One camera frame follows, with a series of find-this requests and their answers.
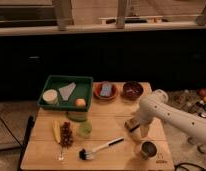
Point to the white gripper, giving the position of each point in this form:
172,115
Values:
142,123

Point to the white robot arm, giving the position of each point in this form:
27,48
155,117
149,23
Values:
155,105

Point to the metal cup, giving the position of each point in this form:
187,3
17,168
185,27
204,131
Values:
148,149

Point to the green plastic cup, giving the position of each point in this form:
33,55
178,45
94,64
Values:
85,129

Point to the dark red bowl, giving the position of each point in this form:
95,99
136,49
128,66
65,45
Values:
132,90

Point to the orange plate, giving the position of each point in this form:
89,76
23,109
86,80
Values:
97,89

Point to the blue sponge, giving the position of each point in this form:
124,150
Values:
106,90

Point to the orange fruit toy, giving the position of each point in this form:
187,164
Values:
80,102

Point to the green round lid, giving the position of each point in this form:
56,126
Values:
76,116

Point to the green plastic tray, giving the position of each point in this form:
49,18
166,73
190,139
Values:
83,90

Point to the red grapes toy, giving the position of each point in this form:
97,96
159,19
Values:
66,135

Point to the grey triangular cloth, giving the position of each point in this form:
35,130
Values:
67,90

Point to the white round container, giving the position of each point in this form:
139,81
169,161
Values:
50,97

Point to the black table leg bar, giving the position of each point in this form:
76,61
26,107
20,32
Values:
30,125

